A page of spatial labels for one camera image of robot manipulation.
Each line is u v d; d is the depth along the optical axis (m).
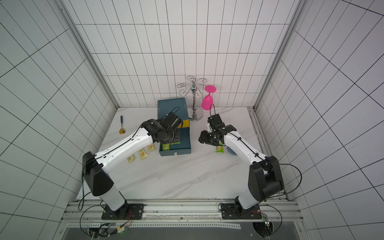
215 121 0.68
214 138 0.62
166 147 0.88
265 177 0.43
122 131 1.07
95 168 0.42
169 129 0.59
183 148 0.83
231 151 0.91
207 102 1.00
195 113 1.14
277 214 0.74
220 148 0.95
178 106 0.91
